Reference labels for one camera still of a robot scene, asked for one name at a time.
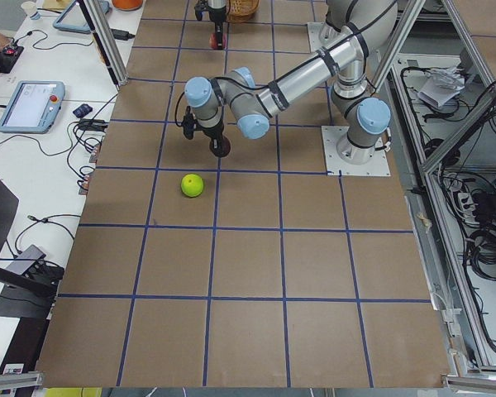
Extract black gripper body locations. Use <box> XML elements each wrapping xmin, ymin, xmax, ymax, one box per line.
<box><xmin>208</xmin><ymin>6</ymin><xmax>227</xmax><ymax>33</ymax></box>
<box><xmin>203</xmin><ymin>123</ymin><xmax>224</xmax><ymax>141</ymax></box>

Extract red apple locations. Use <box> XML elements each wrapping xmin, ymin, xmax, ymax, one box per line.
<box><xmin>209</xmin><ymin>33</ymin><xmax>227</xmax><ymax>50</ymax></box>

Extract dark purple apple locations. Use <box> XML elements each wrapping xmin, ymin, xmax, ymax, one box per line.
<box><xmin>209</xmin><ymin>136</ymin><xmax>231</xmax><ymax>158</ymax></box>

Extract green apple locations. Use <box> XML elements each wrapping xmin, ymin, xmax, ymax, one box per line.
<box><xmin>180</xmin><ymin>174</ymin><xmax>205</xmax><ymax>198</ymax></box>

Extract woven wicker basket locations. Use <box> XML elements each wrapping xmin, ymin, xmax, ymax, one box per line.
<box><xmin>226</xmin><ymin>0</ymin><xmax>260</xmax><ymax>23</ymax></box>

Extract orange bucket with grey lid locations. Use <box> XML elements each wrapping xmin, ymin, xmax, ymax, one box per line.
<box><xmin>112</xmin><ymin>0</ymin><xmax>143</xmax><ymax>12</ymax></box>

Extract blue teach pendant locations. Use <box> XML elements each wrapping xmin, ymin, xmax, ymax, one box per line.
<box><xmin>52</xmin><ymin>1</ymin><xmax>91</xmax><ymax>34</ymax></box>
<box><xmin>0</xmin><ymin>80</ymin><xmax>65</xmax><ymax>134</ymax></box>

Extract white paper cup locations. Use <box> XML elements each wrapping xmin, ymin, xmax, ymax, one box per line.
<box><xmin>21</xmin><ymin>1</ymin><xmax>41</xmax><ymax>20</ymax></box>

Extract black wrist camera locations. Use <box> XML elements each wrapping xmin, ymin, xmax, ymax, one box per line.
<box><xmin>194</xmin><ymin>0</ymin><xmax>207</xmax><ymax>21</ymax></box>
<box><xmin>181</xmin><ymin>106</ymin><xmax>197</xmax><ymax>140</ymax></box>

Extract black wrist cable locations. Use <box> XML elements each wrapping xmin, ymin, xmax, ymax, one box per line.
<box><xmin>174</xmin><ymin>74</ymin><xmax>274</xmax><ymax>129</ymax></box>

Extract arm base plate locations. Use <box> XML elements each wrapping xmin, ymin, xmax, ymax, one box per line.
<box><xmin>322</xmin><ymin>126</ymin><xmax>391</xmax><ymax>177</ymax></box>
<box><xmin>307</xmin><ymin>22</ymin><xmax>337</xmax><ymax>51</ymax></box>

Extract aluminium frame post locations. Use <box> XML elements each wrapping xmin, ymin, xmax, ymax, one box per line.
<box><xmin>78</xmin><ymin>0</ymin><xmax>128</xmax><ymax>87</ymax></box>

